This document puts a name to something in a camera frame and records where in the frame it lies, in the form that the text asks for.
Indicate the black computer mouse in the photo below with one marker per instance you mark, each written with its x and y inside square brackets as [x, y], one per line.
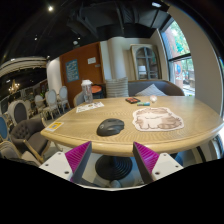
[110, 127]

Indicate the yellow square sticker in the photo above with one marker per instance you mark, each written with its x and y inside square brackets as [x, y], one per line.
[54, 126]

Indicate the clear bottle with white lid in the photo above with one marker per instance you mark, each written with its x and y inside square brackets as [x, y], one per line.
[87, 91]

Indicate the black round table base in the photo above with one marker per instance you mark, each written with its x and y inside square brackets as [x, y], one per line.
[113, 166]

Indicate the grey curved sofa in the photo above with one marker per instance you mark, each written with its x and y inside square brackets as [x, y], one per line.
[170, 87]

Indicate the cat-shaped mouse pad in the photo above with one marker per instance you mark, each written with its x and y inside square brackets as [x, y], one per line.
[156, 119]

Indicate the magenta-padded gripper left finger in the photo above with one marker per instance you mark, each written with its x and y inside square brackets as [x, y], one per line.
[76, 156]

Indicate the small white wall sign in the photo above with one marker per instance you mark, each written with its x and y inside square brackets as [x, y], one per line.
[91, 60]

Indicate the black-framed window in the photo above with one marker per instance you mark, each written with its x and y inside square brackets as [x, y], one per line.
[180, 56]

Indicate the blue wall poster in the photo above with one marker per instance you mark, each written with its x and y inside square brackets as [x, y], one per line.
[72, 70]

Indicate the grey striped cushion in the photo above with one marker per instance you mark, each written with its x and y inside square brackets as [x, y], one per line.
[151, 91]

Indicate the printed paper sheet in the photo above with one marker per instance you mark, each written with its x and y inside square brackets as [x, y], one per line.
[89, 107]

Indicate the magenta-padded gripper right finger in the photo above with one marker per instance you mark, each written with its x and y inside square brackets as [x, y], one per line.
[146, 158]

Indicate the black and red box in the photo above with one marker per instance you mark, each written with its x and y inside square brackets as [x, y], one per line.
[132, 100]

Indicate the green small pack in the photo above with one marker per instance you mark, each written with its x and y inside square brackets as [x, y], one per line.
[143, 104]

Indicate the orange and black bag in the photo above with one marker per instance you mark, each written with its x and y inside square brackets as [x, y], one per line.
[97, 90]

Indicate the small white plastic packet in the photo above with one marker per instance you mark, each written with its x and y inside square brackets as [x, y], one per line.
[153, 98]

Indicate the chandelier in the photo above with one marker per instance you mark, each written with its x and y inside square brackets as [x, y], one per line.
[14, 87]

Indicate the grey tufted armchair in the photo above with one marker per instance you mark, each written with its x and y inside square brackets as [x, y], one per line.
[28, 131]

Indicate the group of white chairs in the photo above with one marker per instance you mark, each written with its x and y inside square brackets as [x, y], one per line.
[51, 98]

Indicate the wooden arched glass cabinet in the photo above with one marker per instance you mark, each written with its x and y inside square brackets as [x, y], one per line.
[146, 62]

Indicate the square striped cushion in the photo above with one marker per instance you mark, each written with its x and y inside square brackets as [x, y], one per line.
[117, 87]

